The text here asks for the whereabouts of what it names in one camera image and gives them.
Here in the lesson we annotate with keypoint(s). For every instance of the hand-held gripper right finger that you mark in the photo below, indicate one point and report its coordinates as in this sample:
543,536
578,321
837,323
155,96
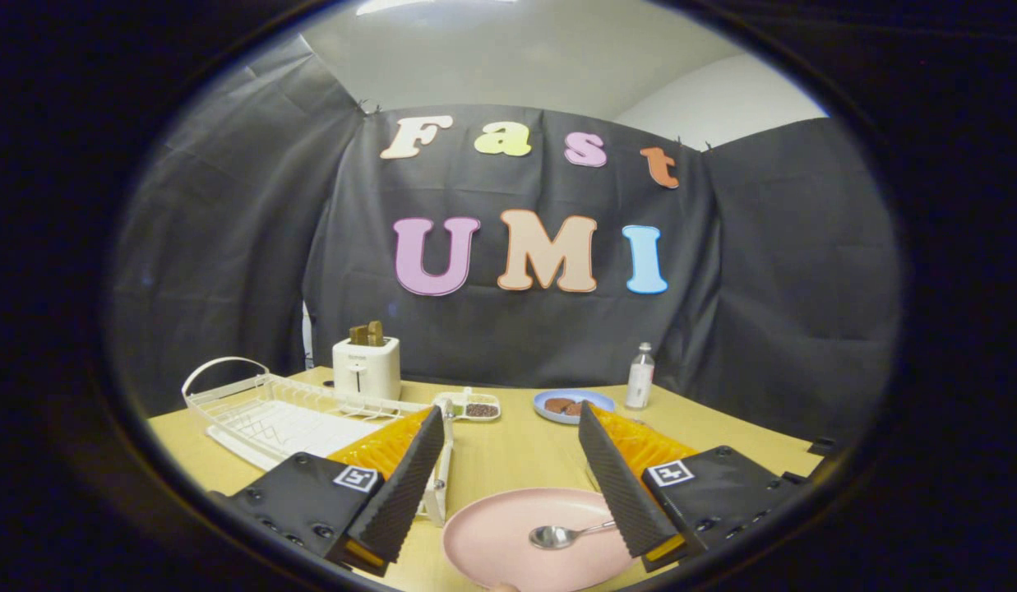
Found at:
619,485

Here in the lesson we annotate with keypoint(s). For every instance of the blue plate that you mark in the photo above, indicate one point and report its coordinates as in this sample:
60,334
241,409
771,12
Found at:
549,413

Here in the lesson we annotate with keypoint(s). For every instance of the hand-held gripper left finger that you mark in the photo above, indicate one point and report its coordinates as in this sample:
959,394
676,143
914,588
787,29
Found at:
405,485

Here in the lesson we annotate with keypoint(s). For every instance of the pink plate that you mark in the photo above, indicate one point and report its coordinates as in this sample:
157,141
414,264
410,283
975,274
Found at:
492,538

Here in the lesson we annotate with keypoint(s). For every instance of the small white divided tray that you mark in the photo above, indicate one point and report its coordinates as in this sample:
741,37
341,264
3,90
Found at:
478,407

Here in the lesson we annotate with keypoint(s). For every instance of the brown cookie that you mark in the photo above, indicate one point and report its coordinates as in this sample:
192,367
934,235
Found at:
557,404
574,409

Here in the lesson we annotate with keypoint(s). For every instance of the small black clamp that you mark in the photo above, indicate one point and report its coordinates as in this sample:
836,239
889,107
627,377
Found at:
823,447

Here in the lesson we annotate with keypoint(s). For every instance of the white toaster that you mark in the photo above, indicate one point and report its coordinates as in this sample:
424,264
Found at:
367,370

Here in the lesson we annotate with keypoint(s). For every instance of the black backdrop cloth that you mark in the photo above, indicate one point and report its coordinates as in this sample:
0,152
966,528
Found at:
524,337

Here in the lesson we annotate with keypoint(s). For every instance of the clear bottle white label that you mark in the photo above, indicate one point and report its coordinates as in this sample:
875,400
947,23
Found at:
640,380

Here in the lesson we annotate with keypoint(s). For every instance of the metal spoon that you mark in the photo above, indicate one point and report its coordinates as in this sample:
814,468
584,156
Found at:
551,537

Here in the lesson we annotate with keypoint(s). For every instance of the brown toast slices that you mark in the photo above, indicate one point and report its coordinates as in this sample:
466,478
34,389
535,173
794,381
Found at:
367,333

